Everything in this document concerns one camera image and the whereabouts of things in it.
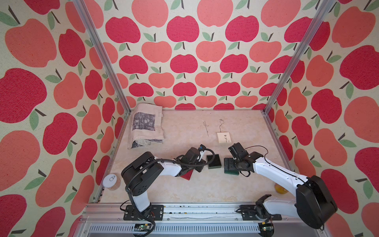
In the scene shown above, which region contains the green jewelry box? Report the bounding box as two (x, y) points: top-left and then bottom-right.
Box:
(224, 158), (239, 176)

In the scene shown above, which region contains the red jewelry box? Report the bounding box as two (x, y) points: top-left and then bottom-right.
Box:
(181, 170), (193, 180)

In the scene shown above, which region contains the green jewelry box base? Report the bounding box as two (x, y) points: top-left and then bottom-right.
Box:
(206, 154), (222, 169)

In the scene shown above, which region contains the cream lift-off box lid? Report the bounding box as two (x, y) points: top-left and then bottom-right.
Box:
(216, 132), (232, 144)

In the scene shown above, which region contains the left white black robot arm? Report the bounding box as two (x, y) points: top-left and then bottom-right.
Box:
(121, 145), (215, 215)

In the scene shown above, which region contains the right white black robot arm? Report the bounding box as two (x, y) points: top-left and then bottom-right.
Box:
(229, 143), (338, 229)

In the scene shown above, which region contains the orange soda can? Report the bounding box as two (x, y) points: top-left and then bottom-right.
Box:
(274, 183), (288, 195)

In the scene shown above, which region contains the folded beige patterned cloth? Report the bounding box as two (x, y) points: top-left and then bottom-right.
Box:
(128, 103), (164, 149)

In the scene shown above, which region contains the white round object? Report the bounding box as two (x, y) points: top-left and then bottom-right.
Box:
(102, 173), (121, 191)

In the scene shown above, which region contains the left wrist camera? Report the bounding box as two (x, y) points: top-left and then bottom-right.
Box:
(197, 144), (206, 162)

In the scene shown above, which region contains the black corrugated cable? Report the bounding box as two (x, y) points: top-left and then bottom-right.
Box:
(120, 148), (216, 237)

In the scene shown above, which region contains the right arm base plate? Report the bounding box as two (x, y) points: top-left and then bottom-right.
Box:
(236, 205), (282, 221)

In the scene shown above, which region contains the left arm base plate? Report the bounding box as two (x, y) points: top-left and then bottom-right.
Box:
(123, 205), (164, 221)

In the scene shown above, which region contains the right aluminium frame post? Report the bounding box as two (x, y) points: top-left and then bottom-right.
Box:
(262, 0), (337, 117)

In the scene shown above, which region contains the aluminium frame post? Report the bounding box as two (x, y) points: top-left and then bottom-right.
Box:
(73, 0), (131, 115)
(262, 0), (337, 117)

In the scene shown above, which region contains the left aluminium frame post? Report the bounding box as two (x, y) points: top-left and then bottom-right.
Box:
(73, 0), (131, 115)

